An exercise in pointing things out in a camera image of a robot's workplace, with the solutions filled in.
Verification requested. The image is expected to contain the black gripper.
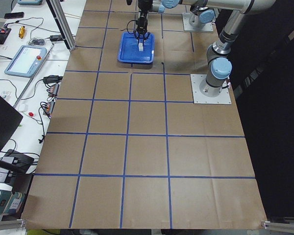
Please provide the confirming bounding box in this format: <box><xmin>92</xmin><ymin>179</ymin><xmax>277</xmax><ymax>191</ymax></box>
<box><xmin>133</xmin><ymin>14</ymin><xmax>150</xmax><ymax>46</ymax></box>

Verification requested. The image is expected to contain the blue plastic tray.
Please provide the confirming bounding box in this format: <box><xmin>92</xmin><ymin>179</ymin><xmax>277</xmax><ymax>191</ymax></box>
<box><xmin>118</xmin><ymin>32</ymin><xmax>155</xmax><ymax>64</ymax></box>

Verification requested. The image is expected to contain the black power adapter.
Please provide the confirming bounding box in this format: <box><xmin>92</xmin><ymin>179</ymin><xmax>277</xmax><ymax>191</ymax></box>
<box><xmin>49</xmin><ymin>35</ymin><xmax>63</xmax><ymax>42</ymax></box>

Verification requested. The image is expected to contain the teach pendant tablet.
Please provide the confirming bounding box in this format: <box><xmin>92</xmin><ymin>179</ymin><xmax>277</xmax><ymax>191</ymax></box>
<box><xmin>4</xmin><ymin>45</ymin><xmax>48</xmax><ymax>78</ymax></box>

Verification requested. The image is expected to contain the yellow cylindrical tool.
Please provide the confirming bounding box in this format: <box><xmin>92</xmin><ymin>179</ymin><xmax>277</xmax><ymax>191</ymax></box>
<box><xmin>19</xmin><ymin>26</ymin><xmax>25</xmax><ymax>39</ymax></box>

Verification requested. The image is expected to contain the black smartphone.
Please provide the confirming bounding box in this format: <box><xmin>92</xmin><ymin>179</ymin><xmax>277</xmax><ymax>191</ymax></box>
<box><xmin>4</xmin><ymin>12</ymin><xmax>25</xmax><ymax>19</ymax></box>

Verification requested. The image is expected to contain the black monitor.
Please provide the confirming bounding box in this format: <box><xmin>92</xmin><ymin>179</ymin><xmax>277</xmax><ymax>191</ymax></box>
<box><xmin>0</xmin><ymin>96</ymin><xmax>23</xmax><ymax>151</ymax></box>

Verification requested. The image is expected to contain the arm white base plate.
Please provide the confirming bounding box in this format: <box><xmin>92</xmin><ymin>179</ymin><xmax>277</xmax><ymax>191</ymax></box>
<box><xmin>182</xmin><ymin>13</ymin><xmax>213</xmax><ymax>33</ymax></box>
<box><xmin>190</xmin><ymin>74</ymin><xmax>232</xmax><ymax>105</ymax></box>

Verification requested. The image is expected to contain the aluminium frame post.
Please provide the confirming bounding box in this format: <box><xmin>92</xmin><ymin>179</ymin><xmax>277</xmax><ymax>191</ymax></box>
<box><xmin>46</xmin><ymin>0</ymin><xmax>76</xmax><ymax>51</ymax></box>

